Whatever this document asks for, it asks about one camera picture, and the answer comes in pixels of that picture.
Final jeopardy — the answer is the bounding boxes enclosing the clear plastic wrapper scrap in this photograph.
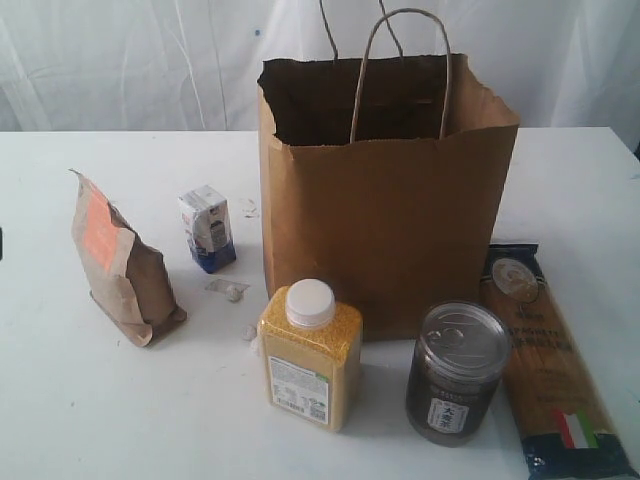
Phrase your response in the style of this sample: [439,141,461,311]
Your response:
[205,278,248,295]

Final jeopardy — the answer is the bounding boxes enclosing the small white blue carton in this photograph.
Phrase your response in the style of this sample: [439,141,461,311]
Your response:
[178,185,236,274]

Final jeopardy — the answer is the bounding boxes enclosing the kraft pouch with orange label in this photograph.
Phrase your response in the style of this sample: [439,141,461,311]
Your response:
[71,172,187,347]

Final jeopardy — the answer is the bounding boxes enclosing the brown paper shopping bag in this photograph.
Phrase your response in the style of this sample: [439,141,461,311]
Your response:
[257,50,520,340]

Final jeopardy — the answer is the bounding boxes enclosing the yellow millet bottle white cap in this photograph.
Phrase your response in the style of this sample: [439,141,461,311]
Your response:
[257,279,363,432]

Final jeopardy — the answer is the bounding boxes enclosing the white crumb beside wrapper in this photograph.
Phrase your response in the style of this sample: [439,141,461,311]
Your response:
[225,285,243,303]

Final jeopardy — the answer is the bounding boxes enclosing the spaghetti packet dark blue ends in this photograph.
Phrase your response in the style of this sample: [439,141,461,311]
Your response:
[480,244,639,479]

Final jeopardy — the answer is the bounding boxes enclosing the dark tea can silver lid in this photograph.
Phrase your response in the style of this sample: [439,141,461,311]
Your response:
[405,301,511,447]

